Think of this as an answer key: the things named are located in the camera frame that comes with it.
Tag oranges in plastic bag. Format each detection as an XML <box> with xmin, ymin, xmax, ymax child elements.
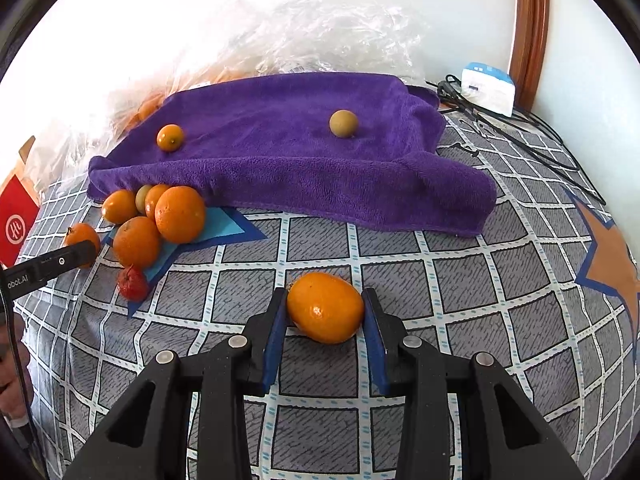
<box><xmin>120</xmin><ymin>67</ymin><xmax>246</xmax><ymax>133</ymax></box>

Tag small red fruit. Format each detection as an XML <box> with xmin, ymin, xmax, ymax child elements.
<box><xmin>117</xmin><ymin>265</ymin><xmax>150</xmax><ymax>303</ymax></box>

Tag orange with leafy stem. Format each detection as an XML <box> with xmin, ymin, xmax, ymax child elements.
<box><xmin>64</xmin><ymin>223</ymin><xmax>102</xmax><ymax>269</ymax></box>

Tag small orange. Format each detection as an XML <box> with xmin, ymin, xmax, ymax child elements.
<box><xmin>144</xmin><ymin>184</ymin><xmax>171</xmax><ymax>220</ymax></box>
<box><xmin>156</xmin><ymin>124</ymin><xmax>185</xmax><ymax>152</ymax></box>
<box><xmin>101</xmin><ymin>189</ymin><xmax>139</xmax><ymax>224</ymax></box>

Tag person's left hand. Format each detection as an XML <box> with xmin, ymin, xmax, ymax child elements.
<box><xmin>0</xmin><ymin>312</ymin><xmax>28</xmax><ymax>423</ymax></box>

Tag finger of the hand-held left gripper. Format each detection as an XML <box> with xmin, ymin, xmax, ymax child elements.
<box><xmin>35</xmin><ymin>240</ymin><xmax>98</xmax><ymax>282</ymax></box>

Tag purple towel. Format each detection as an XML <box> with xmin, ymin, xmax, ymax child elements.
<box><xmin>87</xmin><ymin>72</ymin><xmax>497</xmax><ymax>239</ymax></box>

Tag brown wooden door frame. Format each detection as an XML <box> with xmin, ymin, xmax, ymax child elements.
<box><xmin>509</xmin><ymin>0</ymin><xmax>551</xmax><ymax>111</ymax></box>

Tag white and blue tissue pack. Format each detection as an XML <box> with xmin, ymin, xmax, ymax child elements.
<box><xmin>460</xmin><ymin>61</ymin><xmax>516</xmax><ymax>117</ymax></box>

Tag small clear plastic bag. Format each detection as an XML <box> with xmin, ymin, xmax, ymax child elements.
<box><xmin>40</xmin><ymin>75</ymin><xmax>166</xmax><ymax>196</ymax></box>

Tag black cable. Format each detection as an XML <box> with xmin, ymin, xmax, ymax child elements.
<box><xmin>425</xmin><ymin>75</ymin><xmax>607</xmax><ymax>206</ymax></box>

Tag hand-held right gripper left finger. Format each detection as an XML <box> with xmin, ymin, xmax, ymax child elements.
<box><xmin>62</xmin><ymin>287</ymin><xmax>290</xmax><ymax>480</ymax></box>

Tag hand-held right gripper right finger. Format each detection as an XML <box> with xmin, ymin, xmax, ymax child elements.
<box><xmin>361</xmin><ymin>287</ymin><xmax>586</xmax><ymax>480</ymax></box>

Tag large clear plastic bag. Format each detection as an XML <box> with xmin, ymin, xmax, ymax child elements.
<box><xmin>165</xmin><ymin>0</ymin><xmax>436</xmax><ymax>91</ymax></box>

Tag red box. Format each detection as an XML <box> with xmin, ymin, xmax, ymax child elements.
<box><xmin>0</xmin><ymin>175</ymin><xmax>42</xmax><ymax>268</ymax></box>

